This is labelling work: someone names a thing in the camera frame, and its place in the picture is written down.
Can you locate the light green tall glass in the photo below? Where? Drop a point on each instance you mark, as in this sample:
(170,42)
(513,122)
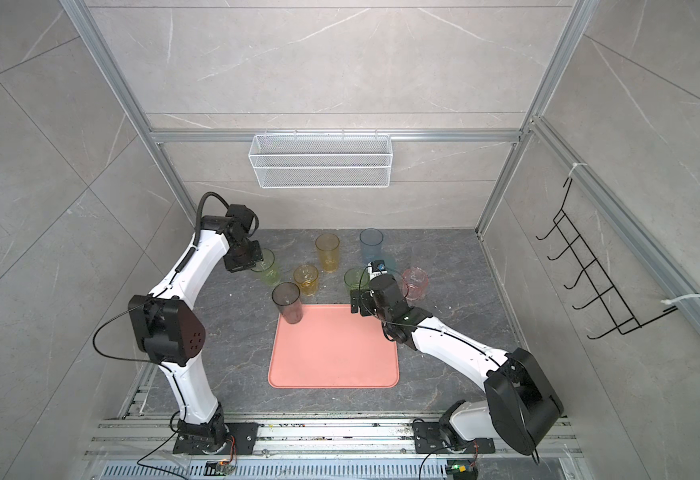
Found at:
(267,268)

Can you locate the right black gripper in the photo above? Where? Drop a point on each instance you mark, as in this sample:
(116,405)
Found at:
(366,297)

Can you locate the pink plastic tray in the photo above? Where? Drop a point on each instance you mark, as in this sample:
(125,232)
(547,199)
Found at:
(332,348)

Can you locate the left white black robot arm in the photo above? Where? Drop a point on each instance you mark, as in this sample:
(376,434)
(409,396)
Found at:
(166,328)

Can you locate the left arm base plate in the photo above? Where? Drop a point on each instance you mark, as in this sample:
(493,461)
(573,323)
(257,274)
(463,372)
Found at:
(216,439)

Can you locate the tall yellow glass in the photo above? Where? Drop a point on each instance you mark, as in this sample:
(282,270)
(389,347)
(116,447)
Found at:
(328,249)

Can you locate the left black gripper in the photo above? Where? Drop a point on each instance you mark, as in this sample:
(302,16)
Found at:
(257,256)

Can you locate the teal dimpled cup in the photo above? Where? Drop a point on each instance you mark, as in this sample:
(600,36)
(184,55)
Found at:
(390,263)

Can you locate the white wire mesh basket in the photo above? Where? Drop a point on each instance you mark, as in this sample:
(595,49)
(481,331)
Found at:
(300,160)

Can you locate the black wire hook rack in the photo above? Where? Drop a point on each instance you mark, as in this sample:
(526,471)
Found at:
(592,272)

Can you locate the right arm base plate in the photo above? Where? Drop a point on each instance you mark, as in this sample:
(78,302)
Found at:
(432,437)

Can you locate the short yellow glass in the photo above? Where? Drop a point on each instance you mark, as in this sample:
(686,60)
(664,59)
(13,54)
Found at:
(306,276)

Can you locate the pink short glass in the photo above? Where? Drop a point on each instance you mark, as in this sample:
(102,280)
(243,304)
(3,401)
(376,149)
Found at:
(416,282)

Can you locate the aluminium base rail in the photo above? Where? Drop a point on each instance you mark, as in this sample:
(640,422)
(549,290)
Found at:
(271,437)

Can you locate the short green glass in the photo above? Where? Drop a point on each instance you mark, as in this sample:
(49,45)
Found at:
(356,278)

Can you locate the dark grey tall glass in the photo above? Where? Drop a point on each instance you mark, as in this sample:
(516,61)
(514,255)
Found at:
(287,298)

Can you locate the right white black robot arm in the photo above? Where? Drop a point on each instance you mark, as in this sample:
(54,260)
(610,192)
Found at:
(520,404)

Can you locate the tall blue glass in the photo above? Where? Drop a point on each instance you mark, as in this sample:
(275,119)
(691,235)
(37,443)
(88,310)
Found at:
(371,241)

